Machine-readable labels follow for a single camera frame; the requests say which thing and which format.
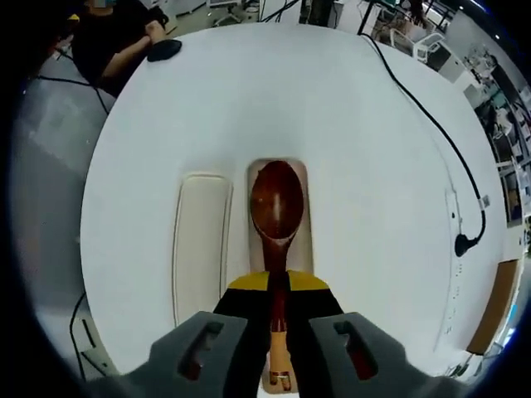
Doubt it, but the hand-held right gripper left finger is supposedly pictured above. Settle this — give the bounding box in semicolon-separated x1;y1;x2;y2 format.
147;272;273;398

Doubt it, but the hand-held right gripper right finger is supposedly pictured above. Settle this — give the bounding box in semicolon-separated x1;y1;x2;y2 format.
285;271;422;398

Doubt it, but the beige cutlery case lid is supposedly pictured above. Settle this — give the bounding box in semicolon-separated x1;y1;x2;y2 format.
171;171;234;329

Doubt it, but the beige cutlery case base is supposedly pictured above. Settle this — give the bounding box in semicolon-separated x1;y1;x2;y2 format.
246;157;316;396

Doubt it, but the brown wooden spoon utensil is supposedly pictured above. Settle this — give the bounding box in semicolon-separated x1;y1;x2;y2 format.
250;160;306;392

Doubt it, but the brown cardboard box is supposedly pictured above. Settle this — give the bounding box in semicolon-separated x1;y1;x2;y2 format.
465;258;523;357

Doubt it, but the white power strip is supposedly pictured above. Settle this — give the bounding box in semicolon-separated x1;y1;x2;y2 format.
432;187;465;348

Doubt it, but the black computer mouse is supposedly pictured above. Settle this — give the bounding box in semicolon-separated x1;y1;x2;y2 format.
147;38;183;64

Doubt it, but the black power cable with plug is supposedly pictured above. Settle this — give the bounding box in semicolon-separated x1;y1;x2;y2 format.
359;32;490;257

